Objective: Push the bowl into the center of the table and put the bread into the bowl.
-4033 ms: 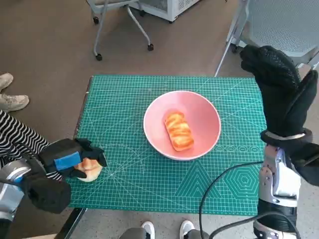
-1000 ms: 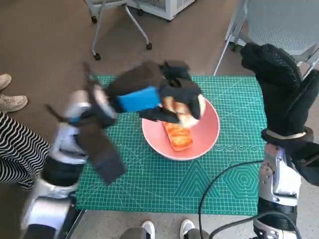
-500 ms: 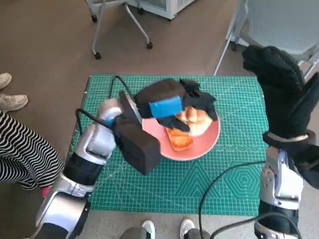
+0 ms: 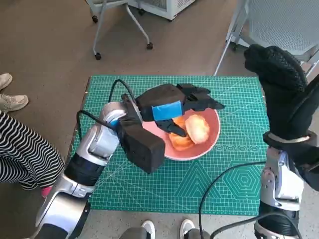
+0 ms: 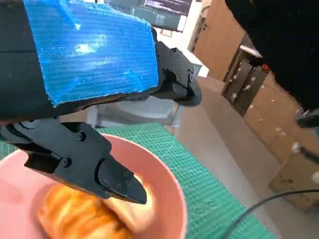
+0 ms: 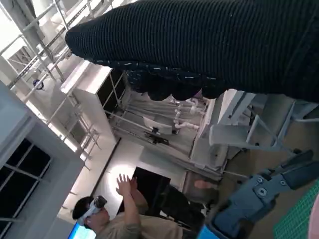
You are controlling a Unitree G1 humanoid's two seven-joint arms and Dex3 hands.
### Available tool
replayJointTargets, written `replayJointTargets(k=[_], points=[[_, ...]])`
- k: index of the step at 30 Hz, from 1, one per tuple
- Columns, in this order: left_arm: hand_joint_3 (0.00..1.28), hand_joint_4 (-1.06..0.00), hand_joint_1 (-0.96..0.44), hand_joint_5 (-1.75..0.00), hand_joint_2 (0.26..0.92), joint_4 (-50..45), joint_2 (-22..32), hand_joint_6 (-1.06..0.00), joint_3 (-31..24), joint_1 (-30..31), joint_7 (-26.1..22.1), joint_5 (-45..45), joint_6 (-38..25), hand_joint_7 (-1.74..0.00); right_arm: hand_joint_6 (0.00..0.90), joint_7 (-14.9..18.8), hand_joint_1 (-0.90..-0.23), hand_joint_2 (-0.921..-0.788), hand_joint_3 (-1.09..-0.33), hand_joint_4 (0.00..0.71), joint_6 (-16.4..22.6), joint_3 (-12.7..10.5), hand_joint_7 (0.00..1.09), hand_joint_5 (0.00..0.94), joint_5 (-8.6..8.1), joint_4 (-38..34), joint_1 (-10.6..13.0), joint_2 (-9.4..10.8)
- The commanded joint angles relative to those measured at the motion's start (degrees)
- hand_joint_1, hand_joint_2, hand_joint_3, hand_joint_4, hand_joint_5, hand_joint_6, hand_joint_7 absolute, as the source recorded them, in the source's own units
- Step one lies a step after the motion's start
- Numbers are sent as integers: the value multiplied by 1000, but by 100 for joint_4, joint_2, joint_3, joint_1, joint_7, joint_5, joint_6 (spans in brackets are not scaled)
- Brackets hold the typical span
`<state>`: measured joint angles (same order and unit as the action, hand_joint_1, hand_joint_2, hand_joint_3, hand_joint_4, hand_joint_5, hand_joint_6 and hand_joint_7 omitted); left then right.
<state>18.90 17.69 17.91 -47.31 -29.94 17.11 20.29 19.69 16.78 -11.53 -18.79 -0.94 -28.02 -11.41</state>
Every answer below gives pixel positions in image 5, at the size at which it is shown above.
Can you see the dark metal cabinet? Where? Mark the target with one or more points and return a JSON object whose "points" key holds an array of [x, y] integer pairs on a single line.
{"points": [[239, 84]]}

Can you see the round bun toy bread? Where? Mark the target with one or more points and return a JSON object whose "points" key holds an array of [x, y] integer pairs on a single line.
{"points": [[142, 214]]}

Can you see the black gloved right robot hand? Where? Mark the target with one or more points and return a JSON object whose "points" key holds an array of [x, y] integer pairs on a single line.
{"points": [[286, 37]]}

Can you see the green cutting mat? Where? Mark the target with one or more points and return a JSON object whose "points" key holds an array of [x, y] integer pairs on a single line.
{"points": [[204, 189]]}

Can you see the brown cardboard box stack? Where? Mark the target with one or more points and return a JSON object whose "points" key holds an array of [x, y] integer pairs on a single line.
{"points": [[274, 119]]}

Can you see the pink bowl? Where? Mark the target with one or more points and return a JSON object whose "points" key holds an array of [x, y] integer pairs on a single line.
{"points": [[162, 179]]}

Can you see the dark screen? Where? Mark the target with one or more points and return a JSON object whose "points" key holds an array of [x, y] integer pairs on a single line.
{"points": [[162, 12]]}

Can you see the brown wooden door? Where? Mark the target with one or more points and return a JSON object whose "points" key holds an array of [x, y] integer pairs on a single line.
{"points": [[219, 44]]}

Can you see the striped loaf toy bread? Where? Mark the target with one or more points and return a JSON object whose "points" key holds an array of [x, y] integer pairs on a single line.
{"points": [[74, 216]]}

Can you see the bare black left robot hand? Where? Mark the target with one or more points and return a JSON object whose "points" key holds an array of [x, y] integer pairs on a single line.
{"points": [[94, 62]]}

